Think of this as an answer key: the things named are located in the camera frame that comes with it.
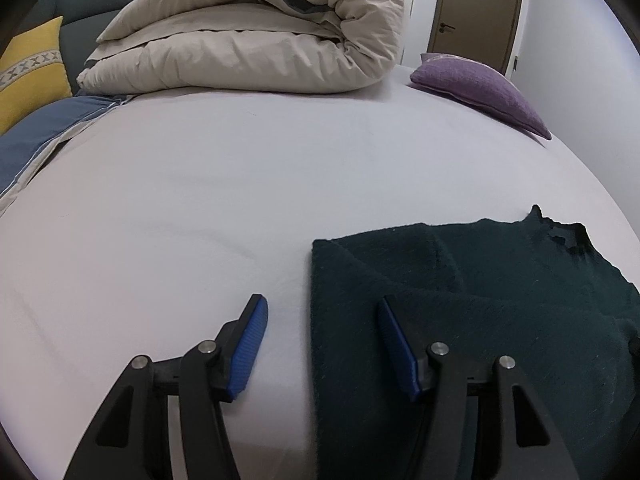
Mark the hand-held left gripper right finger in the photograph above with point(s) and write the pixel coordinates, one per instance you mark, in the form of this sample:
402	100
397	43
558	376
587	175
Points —
397	345

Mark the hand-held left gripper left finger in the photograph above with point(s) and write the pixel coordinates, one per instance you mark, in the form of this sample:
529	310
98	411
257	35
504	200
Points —
247	345

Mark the dark green knit sweater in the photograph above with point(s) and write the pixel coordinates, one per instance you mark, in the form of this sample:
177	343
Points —
500	285

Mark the bed with white sheet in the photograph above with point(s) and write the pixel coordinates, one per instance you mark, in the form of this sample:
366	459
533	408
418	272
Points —
200	185

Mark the purple cushion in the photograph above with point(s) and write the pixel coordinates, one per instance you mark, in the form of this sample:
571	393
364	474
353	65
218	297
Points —
475	85

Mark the beige rolled duvet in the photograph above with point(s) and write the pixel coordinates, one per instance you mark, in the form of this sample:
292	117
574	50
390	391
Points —
225	55

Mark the blue pillow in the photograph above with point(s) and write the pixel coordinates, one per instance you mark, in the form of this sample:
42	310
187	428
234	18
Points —
35	145

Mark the yellow patterned cushion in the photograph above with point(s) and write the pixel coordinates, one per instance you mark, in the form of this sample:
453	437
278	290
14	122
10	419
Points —
30	85

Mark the brown door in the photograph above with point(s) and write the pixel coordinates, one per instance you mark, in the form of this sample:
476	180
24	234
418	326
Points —
480	10

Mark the grey upholstered headboard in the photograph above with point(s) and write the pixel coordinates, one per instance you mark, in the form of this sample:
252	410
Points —
85	5

